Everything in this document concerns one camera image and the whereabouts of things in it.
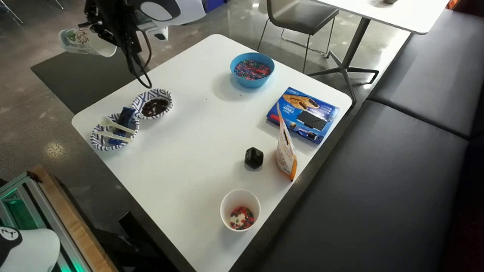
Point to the orange snack bag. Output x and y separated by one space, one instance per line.
284 152

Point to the colourful candies in blue bowl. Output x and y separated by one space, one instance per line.
251 69

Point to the blue cookie box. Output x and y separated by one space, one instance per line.
302 114

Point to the white plastic spoon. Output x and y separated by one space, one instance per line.
121 126

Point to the coffee beans in bowl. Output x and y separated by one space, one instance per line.
152 106

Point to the black chair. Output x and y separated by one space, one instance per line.
302 16

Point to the patterned paper bowl with beans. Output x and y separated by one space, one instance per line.
163 99

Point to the white plastic fork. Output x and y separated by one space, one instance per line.
115 137

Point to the blue plastic bowl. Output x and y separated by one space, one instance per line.
251 81

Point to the patterned paper plate with cutlery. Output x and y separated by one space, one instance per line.
99 138

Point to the white side table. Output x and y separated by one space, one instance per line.
402 13

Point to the wooden frame with metal rails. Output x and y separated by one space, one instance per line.
65 212

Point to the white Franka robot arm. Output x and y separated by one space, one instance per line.
170 10

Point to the colourful candies in cup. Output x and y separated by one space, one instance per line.
242 218

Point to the paper cup with colourful candies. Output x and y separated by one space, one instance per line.
226 206

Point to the black bench seat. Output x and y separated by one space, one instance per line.
402 176

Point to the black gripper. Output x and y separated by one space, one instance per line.
118 17

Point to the black floor mat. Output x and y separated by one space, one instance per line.
75 81

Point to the small dark blue packet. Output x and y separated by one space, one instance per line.
127 118

